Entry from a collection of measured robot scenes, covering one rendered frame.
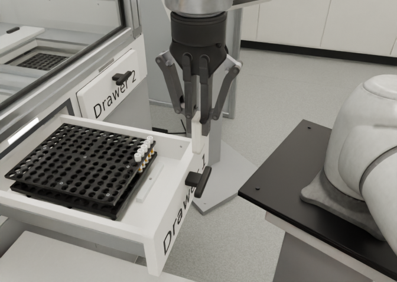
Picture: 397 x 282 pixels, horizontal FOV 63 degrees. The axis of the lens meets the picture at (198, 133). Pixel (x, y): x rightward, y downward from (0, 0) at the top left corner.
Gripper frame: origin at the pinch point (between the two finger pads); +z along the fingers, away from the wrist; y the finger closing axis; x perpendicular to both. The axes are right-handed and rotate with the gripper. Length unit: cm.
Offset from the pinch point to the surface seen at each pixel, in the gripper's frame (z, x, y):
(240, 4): 3, -90, 11
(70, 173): 8.5, 7.8, 22.0
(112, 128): 9.6, -8.3, 22.7
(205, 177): 7.3, 2.6, -2.1
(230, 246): 99, -47, -1
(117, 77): 7.5, -27.2, 31.4
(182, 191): 8.9, 5.7, 1.2
